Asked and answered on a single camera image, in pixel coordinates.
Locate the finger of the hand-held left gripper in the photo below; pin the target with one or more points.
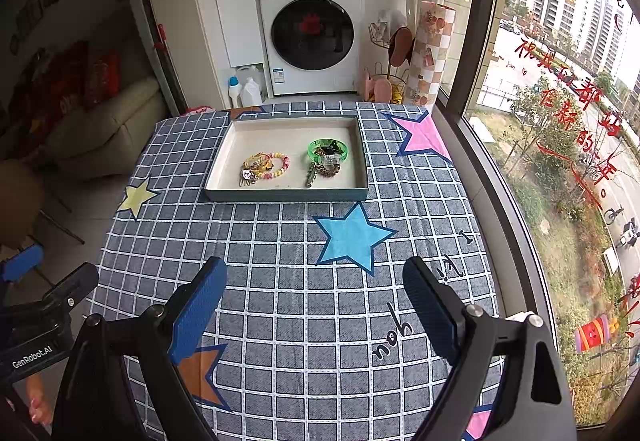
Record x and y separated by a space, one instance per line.
75 285
20 263

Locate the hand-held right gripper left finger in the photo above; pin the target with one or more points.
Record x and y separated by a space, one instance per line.
197 311

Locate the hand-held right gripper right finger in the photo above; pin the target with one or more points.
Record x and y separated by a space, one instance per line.
430 311

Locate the beige bow hair clip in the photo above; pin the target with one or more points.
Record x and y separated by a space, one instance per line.
247 177

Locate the long metal hair clip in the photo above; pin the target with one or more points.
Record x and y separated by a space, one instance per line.
311 177

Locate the black hair clip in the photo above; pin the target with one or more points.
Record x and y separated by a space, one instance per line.
325 151

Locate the shallow grey-green box tray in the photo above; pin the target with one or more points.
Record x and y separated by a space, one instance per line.
290 128

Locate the person's left hand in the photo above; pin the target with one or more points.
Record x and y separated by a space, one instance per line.
39 403

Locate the checked star print tablecloth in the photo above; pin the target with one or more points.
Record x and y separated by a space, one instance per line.
300 301

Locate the cream sofa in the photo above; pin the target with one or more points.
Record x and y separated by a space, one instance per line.
105 136

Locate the red cartoon window sticker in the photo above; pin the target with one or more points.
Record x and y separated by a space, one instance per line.
592 333

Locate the red cushions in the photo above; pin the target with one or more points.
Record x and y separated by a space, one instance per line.
75 81

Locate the blue cap detergent bottle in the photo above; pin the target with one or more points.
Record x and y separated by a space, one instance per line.
234 93

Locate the white plastic bottle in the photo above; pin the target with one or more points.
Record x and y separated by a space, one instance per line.
251 95

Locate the pink slippers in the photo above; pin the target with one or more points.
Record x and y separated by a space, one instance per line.
377 88

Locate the checkered rolled mat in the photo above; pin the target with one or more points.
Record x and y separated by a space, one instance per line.
430 51

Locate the red window lettering sticker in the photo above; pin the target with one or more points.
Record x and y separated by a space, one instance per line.
565 86

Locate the brown slippers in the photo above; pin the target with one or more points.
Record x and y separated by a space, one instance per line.
401 46

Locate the white front-load washing machine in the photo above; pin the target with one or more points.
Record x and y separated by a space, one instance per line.
310 36

